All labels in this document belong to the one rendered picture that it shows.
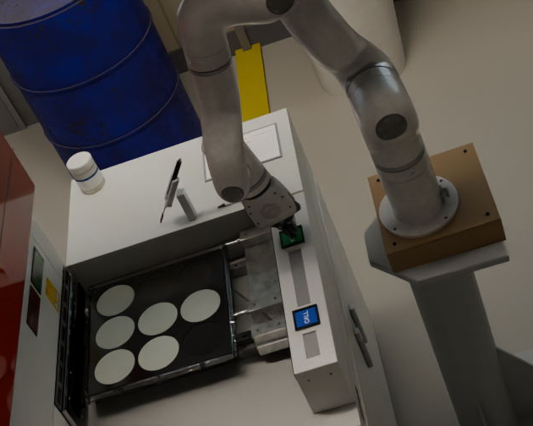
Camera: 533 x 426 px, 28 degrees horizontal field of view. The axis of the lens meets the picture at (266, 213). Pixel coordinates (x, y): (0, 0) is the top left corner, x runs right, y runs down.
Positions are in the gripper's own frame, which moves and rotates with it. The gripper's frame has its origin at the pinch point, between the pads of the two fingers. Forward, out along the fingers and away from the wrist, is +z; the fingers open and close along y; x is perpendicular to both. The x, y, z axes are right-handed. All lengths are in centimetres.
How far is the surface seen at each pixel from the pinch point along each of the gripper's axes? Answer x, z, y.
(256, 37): 242, 88, -36
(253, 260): 5.4, 8.2, -14.2
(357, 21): 176, 67, 16
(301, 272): -11.6, 3.3, -0.4
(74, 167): 41, -18, -50
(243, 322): -7.7, 12.8, -21.2
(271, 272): -0.5, 9.0, -10.4
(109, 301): 5, -1, -50
